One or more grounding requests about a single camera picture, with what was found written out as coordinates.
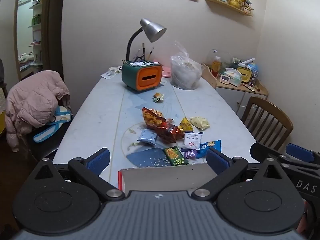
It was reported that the clear plastic container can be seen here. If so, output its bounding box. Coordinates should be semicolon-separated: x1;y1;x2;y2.
207;49;233;77

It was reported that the blue cookie packet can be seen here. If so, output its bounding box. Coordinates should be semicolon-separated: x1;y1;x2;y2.
196;139;222;159

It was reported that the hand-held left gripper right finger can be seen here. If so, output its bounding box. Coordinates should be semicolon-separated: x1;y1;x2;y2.
192;147;288;202

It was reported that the purple candy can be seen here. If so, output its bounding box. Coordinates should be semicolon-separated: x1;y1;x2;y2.
180;148;198;159

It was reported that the brown wooden chair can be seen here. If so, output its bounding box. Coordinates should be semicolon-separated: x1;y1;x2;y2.
241;96;294;153

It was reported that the bottle with orange liquid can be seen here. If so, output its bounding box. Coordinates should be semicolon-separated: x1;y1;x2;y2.
212;56;222;77

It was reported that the light blue biscuit packet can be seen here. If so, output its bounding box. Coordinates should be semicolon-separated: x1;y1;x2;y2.
137;129;158;145

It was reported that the white side cabinet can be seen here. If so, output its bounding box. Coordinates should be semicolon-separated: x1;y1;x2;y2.
201;80;269;122

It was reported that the soft tissue pack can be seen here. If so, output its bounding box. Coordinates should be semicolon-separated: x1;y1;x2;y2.
225;68;242;86

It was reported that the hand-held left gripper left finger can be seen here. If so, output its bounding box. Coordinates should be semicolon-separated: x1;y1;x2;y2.
30;148;125;202

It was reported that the green snack packet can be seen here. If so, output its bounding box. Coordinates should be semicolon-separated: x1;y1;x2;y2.
162;146;189;166

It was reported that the dark red snack bag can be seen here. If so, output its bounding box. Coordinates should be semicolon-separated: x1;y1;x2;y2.
152;119;186;144

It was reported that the white tube with dark print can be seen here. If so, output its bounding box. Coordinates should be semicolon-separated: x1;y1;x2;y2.
130;61;159;67

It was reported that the pink puffer jacket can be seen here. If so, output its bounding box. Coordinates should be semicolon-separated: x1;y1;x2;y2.
5;70;71;153

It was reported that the pale yellow snack packet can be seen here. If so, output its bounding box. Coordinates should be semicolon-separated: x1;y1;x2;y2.
189;115;211;130

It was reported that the black chair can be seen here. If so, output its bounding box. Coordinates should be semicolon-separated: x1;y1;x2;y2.
24;120;73;163

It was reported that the light wooden desktop rack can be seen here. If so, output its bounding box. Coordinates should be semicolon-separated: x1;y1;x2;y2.
201;62;218;89

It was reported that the person's right hand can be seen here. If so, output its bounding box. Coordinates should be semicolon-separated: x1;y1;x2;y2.
297;200;313;238

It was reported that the red yellow chips bag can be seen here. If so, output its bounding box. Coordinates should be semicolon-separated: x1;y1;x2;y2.
142;107;167;131

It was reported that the small white packet red mark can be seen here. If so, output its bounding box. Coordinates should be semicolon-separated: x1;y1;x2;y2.
183;132;203;151

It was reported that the blue white tote bag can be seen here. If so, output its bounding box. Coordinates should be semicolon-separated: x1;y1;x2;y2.
33;105;73;143

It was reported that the white room shelving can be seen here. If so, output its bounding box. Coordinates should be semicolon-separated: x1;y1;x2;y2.
28;0;42;48

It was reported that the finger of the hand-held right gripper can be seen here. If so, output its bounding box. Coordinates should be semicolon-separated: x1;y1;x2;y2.
250;142;295;167
286;143;320;163

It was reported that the dark wooden door frame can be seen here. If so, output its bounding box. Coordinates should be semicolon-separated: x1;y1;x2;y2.
13;0;63;80

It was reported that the wooden wall shelf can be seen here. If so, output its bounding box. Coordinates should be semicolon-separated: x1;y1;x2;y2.
205;0;254;17

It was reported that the blue box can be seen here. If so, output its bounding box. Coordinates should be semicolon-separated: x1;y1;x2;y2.
247;64;259;81

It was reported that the white cardboard box red edge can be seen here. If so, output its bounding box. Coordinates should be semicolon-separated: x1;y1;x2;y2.
118;163;218;192

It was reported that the clear plastic bag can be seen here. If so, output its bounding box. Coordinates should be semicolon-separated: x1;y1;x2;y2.
170;40;203;90

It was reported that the grey gooseneck desk lamp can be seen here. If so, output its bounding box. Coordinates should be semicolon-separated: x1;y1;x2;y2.
126;18;167;63

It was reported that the yellow storage box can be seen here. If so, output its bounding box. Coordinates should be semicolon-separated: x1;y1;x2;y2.
236;66;253;83

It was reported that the yellow triangular snack packet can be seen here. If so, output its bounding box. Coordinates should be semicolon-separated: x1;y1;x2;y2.
178;117;194;132

